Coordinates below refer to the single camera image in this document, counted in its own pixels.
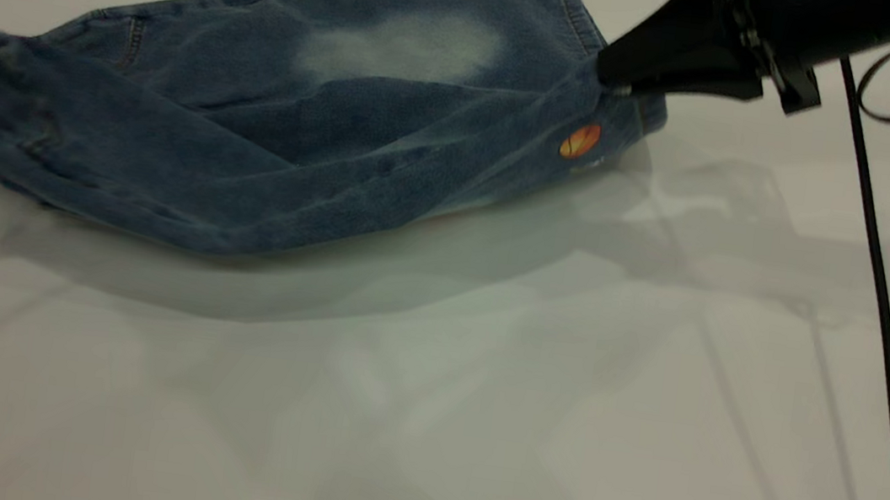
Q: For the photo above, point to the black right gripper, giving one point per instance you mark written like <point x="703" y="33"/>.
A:
<point x="782" y="28"/>

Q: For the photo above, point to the blue denim pants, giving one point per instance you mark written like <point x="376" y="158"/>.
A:
<point x="255" y="133"/>

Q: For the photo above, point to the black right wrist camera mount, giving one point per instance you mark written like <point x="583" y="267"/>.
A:
<point x="796" y="89"/>

